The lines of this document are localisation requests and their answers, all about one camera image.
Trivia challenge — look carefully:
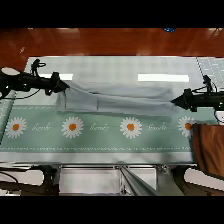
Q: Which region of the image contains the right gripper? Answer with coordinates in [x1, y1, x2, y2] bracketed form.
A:
[170, 87, 199, 113]

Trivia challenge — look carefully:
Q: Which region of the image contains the silver frame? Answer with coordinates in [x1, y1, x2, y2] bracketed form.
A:
[9, 162, 198, 197]

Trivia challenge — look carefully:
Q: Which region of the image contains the grey shirt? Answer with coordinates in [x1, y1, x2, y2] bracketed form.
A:
[54, 79, 188, 118]

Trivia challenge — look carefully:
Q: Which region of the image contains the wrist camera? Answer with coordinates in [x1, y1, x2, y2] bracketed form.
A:
[202, 74, 218, 95]
[30, 58, 47, 78]

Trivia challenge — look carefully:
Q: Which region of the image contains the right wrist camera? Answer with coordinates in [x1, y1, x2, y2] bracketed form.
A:
[202, 74, 218, 95]

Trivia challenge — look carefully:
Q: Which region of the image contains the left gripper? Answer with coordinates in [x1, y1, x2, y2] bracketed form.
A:
[45, 71, 71, 97]

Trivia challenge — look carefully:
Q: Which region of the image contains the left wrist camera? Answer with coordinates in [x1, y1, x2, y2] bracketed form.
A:
[30, 58, 47, 78]

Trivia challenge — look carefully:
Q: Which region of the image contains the black cable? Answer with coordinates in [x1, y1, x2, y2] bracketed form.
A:
[13, 87, 43, 101]

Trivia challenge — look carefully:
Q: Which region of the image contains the brown garment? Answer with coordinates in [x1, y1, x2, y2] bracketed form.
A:
[191, 122, 224, 181]

